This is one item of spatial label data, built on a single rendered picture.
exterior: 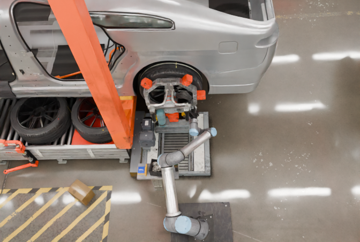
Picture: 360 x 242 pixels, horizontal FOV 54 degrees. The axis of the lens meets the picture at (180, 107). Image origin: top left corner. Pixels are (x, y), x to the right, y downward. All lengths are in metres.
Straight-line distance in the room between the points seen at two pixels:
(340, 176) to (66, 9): 3.38
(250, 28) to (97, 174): 2.44
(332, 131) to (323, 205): 0.95
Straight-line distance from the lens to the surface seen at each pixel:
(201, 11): 3.12
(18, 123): 4.43
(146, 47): 3.24
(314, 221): 4.15
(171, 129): 4.25
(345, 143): 4.64
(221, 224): 3.67
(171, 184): 3.40
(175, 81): 3.44
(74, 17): 2.38
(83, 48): 2.57
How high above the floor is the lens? 3.84
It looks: 56 degrees down
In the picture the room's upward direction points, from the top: 6 degrees counter-clockwise
